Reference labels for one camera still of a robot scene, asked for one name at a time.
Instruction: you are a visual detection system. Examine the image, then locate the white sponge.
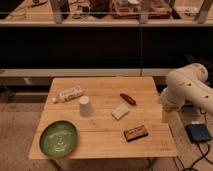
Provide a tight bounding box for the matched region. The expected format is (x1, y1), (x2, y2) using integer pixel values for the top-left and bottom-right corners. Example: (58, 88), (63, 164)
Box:
(112, 104), (130, 120)

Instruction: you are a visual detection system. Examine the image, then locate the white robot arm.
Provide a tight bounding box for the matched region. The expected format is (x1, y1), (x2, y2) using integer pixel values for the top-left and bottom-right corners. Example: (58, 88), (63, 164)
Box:
(160, 63), (213, 115)

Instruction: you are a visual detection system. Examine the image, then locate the green ceramic bowl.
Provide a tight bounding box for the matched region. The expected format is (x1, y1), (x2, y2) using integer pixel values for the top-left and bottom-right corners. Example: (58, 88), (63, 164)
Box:
(39, 120), (78, 158)

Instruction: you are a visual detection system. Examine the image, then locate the dark red oblong object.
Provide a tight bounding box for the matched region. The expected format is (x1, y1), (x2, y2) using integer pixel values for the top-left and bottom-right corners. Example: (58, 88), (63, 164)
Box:
(120, 93), (136, 106)

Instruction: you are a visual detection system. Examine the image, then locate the orange black box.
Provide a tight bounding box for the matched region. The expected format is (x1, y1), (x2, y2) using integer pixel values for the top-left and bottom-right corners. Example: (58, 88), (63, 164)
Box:
(123, 125), (148, 142)

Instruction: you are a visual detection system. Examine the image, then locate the wooden folding table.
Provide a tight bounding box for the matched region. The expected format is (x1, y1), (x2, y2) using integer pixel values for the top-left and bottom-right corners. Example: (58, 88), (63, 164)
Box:
(29, 77), (177, 159)

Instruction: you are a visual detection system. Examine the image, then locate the white paper cup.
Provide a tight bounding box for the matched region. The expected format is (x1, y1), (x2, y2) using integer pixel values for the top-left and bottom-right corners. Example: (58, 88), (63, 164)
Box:
(79, 96), (93, 117)

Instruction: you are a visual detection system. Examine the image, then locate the white plastic bottle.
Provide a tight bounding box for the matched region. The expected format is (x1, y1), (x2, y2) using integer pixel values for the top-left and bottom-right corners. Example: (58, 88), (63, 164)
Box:
(52, 86), (83, 103)

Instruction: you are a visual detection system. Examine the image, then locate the red tray on shelf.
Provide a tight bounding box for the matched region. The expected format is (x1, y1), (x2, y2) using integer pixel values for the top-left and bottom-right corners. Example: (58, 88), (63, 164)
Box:
(111, 0), (171, 19)

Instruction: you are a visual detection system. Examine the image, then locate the long wooden shelf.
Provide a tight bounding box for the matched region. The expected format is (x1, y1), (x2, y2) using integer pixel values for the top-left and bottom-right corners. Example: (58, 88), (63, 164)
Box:
(0, 0), (213, 28)

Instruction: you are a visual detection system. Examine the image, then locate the black cable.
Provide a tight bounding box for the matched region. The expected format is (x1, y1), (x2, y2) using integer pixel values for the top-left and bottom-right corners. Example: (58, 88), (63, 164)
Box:
(174, 107), (213, 171)

